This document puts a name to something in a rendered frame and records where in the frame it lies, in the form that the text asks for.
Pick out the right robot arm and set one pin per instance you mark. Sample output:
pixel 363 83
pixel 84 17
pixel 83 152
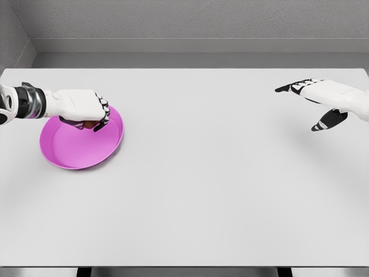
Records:
pixel 362 106

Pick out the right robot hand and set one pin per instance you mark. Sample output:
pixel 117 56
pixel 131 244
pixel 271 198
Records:
pixel 328 93

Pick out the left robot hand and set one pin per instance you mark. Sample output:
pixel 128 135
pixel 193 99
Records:
pixel 79 104

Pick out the red apple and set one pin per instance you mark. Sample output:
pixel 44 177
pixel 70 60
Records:
pixel 89 124

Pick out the pink round plate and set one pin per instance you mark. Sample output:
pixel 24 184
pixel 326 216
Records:
pixel 83 147

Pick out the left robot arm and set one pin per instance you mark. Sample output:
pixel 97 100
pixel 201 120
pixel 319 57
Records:
pixel 26 100

